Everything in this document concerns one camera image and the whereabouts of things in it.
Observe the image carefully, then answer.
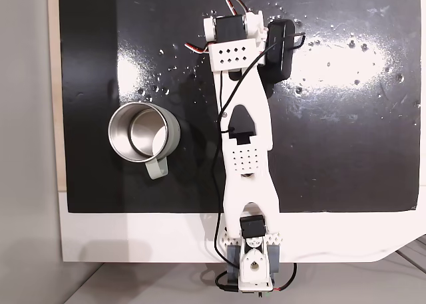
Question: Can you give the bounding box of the grey-green steel mug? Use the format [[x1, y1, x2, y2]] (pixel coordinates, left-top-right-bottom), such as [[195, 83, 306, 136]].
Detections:
[[106, 101, 182, 181]]

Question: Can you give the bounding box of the black table mat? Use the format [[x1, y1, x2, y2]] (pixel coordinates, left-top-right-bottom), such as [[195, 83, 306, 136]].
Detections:
[[58, 0, 426, 215]]

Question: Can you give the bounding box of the grey table clamp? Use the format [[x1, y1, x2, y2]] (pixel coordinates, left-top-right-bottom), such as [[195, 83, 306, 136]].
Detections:
[[227, 245, 281, 279]]

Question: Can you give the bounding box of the black oval camera box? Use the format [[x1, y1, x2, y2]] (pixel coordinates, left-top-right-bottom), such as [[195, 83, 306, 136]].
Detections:
[[264, 19, 297, 84]]

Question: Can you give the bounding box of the black camera cable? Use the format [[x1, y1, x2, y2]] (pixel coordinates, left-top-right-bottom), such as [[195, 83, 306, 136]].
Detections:
[[212, 31, 307, 293]]

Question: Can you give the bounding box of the black board cable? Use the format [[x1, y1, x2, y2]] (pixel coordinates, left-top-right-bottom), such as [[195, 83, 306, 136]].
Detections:
[[214, 271, 241, 293]]

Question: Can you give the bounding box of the red black power wire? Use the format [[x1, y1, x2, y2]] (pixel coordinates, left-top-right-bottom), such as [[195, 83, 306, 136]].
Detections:
[[275, 262, 298, 293]]

